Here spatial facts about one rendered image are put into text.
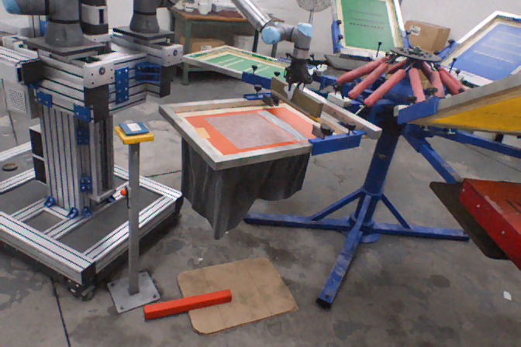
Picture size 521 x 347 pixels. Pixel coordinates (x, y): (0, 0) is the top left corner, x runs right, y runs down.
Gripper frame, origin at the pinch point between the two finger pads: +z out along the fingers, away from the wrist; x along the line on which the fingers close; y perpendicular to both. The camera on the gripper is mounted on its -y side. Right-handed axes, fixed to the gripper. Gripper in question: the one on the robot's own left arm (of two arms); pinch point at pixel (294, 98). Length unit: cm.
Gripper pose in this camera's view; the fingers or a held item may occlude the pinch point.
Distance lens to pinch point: 198.9
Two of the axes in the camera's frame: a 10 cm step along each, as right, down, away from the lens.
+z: -1.5, 8.8, 4.5
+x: -8.3, 1.4, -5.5
